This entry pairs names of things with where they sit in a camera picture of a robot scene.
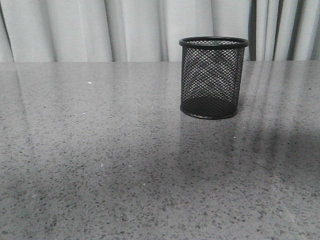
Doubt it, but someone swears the white pleated curtain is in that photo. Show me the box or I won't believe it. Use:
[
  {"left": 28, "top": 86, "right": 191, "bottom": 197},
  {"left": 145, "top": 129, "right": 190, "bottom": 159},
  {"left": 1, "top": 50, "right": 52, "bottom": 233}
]
[{"left": 0, "top": 0, "right": 320, "bottom": 62}]

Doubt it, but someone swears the black mesh pen bucket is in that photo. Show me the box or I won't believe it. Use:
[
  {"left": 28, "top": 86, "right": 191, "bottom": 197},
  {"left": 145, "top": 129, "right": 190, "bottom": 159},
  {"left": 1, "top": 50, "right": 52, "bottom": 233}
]
[{"left": 179, "top": 36, "right": 249, "bottom": 120}]

